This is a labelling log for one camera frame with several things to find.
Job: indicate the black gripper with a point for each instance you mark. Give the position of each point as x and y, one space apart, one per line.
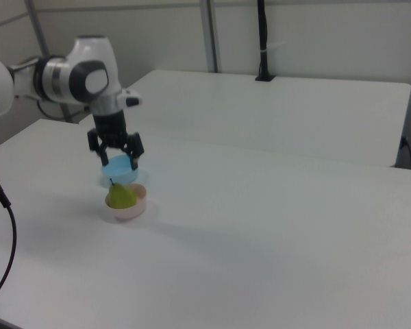
111 132

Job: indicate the green pear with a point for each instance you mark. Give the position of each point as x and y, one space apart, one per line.
121 198

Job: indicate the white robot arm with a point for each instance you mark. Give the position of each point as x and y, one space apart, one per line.
65 79

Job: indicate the blue plastic bowl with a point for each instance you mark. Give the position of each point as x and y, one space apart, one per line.
120 171

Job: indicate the pink plastic bowl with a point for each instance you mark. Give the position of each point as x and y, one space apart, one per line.
128 210

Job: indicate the white zip tie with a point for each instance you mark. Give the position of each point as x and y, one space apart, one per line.
272 47

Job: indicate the black clamped pole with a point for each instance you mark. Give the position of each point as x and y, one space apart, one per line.
263 34

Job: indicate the grey metal frame post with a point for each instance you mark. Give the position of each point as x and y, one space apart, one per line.
210 34

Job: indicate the slanted grey frame post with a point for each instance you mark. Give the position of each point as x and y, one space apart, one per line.
37 27

